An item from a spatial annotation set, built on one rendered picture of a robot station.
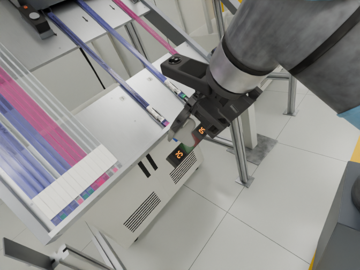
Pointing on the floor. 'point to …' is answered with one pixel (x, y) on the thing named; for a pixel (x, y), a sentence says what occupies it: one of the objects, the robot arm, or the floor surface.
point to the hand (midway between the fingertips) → (185, 121)
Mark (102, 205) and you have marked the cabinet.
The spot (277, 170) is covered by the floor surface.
